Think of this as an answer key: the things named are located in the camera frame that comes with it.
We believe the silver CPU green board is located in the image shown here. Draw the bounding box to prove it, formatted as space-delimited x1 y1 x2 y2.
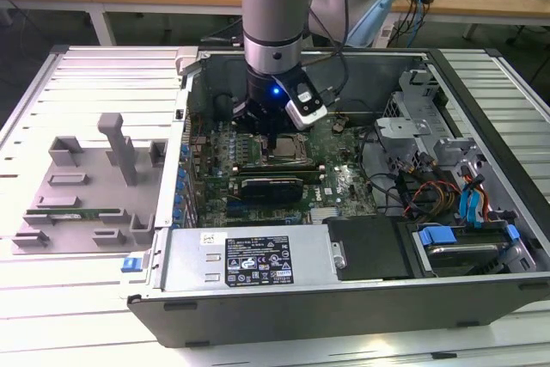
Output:
274 137 303 158

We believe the CPU socket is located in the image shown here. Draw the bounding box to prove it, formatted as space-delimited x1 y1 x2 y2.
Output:
255 132 313 165

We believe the black round fan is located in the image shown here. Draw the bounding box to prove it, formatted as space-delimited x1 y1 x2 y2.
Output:
213 91 237 121

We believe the pale case latch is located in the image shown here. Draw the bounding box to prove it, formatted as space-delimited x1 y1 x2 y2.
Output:
174 46 202 80

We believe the black graphics card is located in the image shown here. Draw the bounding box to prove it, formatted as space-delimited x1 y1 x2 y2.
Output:
237 174 305 204

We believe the green motherboard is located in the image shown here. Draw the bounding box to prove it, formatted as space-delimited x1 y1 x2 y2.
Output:
184 111 382 229

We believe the silver drive cage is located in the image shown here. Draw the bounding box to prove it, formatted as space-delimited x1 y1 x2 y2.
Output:
372 68 450 173

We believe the black plastic cover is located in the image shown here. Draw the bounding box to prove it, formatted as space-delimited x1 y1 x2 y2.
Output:
321 215 417 281

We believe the grey parts rack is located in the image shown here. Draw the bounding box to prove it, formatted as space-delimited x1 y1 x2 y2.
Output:
10 112 169 257

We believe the silver power supply unit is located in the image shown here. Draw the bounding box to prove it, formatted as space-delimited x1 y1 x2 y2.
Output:
161 223 341 293

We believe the silver disk bay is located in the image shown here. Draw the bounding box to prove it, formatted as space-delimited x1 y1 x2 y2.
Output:
412 137 541 278

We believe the green RAM stick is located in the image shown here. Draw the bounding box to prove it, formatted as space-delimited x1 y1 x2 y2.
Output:
25 207 124 219

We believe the black open PC case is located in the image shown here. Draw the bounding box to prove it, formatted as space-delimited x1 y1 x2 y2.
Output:
126 46 550 349

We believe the hard disk in blue carrier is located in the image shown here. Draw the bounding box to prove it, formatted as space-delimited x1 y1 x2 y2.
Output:
412 223 523 278

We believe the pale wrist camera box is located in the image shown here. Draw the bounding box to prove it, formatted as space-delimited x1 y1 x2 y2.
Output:
272 69 330 131

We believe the red yellow black wire bundle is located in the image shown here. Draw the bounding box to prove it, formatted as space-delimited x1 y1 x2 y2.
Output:
399 168 463 217

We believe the blue flat wire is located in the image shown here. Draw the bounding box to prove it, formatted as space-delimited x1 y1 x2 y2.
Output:
457 173 486 230

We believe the orange flat wire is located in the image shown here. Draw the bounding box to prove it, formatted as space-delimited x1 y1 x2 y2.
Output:
480 184 491 222

